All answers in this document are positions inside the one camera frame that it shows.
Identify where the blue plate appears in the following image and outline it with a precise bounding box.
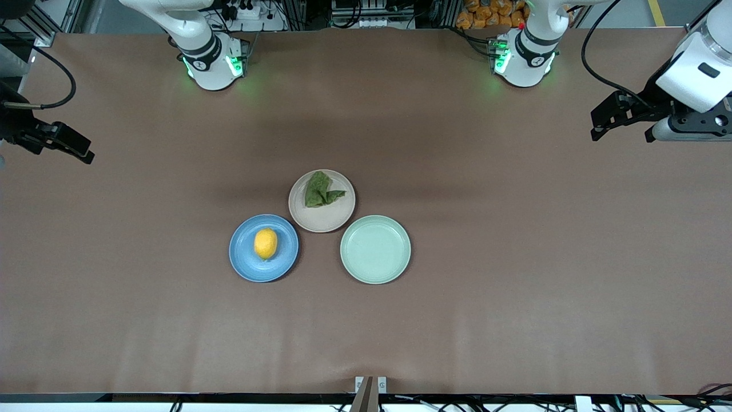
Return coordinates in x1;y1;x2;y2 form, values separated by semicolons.
229;214;300;283

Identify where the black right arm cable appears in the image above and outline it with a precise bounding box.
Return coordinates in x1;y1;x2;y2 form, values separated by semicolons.
0;24;77;110

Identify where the white power strip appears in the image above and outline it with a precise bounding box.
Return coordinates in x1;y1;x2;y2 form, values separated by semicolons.
206;0;287;33

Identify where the green lettuce leaf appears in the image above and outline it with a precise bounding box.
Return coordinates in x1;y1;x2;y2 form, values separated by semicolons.
304;171;347;209

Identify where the metal table edge bracket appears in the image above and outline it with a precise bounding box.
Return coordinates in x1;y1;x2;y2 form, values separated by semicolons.
350;376;388;412

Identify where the yellow lemon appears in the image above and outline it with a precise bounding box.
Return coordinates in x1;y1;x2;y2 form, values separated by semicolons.
254;228;279;261

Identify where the aluminium frame profile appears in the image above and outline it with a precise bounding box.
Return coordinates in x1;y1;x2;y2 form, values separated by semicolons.
0;0;75;47

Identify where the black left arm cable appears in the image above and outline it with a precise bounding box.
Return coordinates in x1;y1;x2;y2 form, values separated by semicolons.
581;0;653;109

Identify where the beige plate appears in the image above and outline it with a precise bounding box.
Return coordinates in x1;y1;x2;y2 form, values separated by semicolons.
288;169;356;233

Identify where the light green plate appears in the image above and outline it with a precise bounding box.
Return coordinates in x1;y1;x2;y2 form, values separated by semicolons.
340;215;412;285

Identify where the white electronics box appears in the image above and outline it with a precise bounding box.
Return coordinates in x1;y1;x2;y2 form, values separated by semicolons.
331;0;415;29

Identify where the bag of orange fruits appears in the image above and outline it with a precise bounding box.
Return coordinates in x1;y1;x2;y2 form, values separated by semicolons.
456;0;530;30

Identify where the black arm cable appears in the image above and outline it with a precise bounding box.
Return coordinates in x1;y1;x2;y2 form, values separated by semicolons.
581;0;653;109
0;24;77;110

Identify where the left arm wrist camera bar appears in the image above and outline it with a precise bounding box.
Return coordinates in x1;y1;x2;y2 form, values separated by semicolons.
645;117;732;143

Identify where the brown table cover sheet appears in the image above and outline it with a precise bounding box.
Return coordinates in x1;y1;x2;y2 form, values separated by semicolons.
0;27;732;395

